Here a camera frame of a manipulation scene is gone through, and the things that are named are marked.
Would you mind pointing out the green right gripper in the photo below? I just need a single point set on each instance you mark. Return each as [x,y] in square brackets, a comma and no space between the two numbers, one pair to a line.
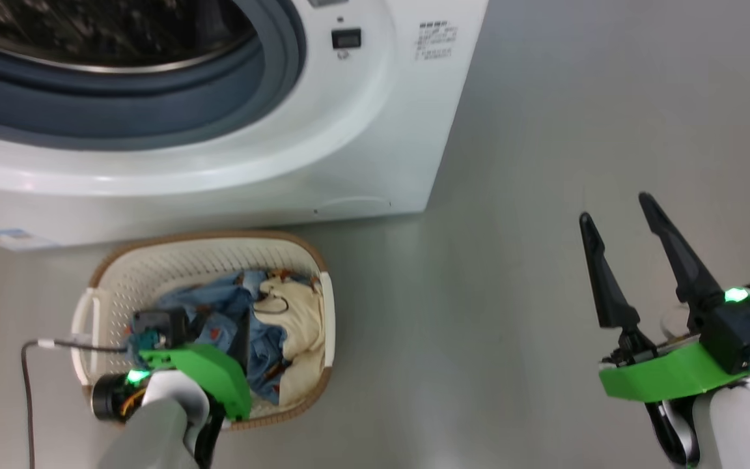
[668,378]

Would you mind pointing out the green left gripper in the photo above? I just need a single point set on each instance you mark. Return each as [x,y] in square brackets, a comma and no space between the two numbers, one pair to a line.
[209,371]

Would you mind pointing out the blue patterned garment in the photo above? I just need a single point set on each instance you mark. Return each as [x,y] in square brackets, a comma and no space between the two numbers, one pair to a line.
[232,293]

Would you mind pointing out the cream garment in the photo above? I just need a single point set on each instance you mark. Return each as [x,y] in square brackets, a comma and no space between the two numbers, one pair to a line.
[303,319]

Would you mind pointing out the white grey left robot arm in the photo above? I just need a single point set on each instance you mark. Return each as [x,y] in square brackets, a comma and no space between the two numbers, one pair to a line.
[153,430]

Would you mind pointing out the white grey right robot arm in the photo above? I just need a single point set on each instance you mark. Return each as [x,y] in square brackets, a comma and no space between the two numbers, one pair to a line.
[739,430]

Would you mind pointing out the cream perforated laundry basket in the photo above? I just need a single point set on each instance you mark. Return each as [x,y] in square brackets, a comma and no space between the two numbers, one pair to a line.
[153,267]

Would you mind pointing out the white front-load washing machine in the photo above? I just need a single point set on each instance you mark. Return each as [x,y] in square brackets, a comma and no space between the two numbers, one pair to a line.
[381,130]

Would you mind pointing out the grey rubber door gasket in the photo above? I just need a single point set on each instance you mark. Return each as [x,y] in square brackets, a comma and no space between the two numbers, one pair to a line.
[153,98]

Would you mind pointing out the round white filter cover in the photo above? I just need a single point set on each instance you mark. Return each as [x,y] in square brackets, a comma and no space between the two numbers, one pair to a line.
[355,205]

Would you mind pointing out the blue energy label sticker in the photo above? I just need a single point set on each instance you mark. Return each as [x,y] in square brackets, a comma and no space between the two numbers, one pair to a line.
[10,238]

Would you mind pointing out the printed warning text label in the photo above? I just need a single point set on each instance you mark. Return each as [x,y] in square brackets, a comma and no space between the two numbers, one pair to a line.
[437,40]

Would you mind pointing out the perforated steel washer drum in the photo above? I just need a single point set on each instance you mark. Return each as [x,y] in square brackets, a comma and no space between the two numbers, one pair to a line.
[88,32]

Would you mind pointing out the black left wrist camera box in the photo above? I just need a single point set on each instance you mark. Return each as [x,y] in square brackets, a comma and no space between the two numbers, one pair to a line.
[160,322]

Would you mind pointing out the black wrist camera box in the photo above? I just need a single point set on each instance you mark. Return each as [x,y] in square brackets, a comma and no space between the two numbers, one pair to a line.
[160,322]
[746,335]

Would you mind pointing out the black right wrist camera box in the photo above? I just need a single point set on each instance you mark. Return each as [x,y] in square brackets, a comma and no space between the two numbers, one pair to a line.
[746,335]

